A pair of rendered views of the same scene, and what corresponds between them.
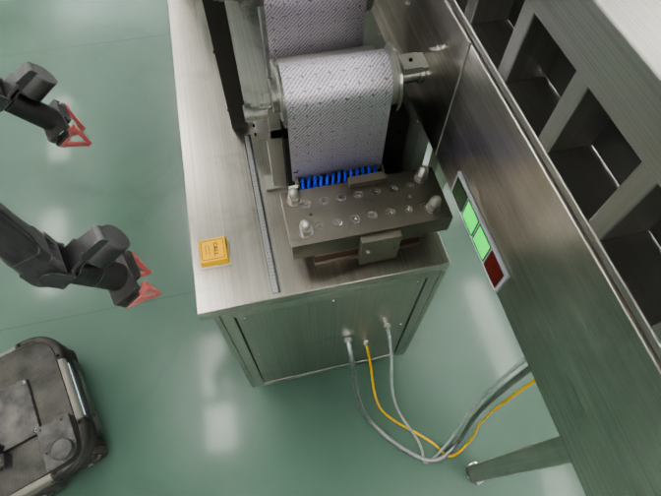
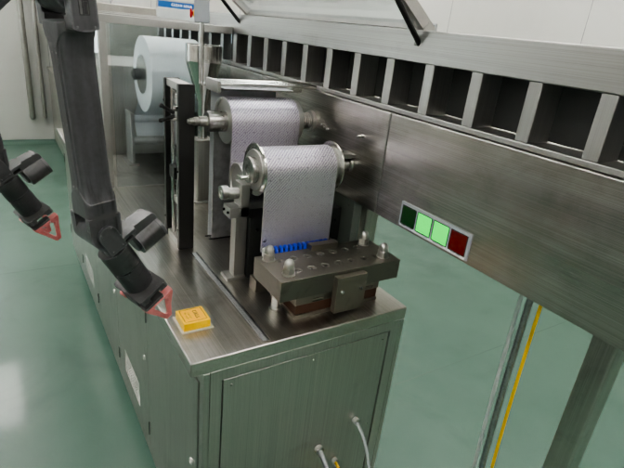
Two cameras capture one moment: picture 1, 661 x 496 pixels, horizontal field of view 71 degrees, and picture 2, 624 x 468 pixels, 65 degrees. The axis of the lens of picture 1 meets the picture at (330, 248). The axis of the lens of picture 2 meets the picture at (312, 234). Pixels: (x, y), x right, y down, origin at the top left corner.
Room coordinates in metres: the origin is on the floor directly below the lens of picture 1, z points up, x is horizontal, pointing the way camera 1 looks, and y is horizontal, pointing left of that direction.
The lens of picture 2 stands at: (-0.51, 0.40, 1.63)
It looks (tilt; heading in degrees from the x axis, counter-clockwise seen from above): 23 degrees down; 340
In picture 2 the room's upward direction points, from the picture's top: 6 degrees clockwise
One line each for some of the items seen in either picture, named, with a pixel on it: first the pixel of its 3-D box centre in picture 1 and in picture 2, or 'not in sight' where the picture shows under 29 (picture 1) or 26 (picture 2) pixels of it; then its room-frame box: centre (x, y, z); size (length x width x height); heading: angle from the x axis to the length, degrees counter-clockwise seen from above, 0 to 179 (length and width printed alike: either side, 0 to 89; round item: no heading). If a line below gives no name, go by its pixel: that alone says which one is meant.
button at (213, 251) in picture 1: (213, 251); (192, 318); (0.59, 0.30, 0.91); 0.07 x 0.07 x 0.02; 14
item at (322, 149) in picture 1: (337, 149); (298, 218); (0.77, -0.01, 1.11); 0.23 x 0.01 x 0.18; 104
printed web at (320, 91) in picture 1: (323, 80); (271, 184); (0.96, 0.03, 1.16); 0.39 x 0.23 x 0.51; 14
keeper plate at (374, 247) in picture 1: (379, 248); (349, 292); (0.58, -0.12, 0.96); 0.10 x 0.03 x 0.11; 104
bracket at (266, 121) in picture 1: (269, 147); (234, 231); (0.82, 0.16, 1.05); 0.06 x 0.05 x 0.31; 104
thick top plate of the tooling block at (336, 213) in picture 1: (364, 212); (328, 266); (0.66, -0.08, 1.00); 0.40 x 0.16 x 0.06; 104
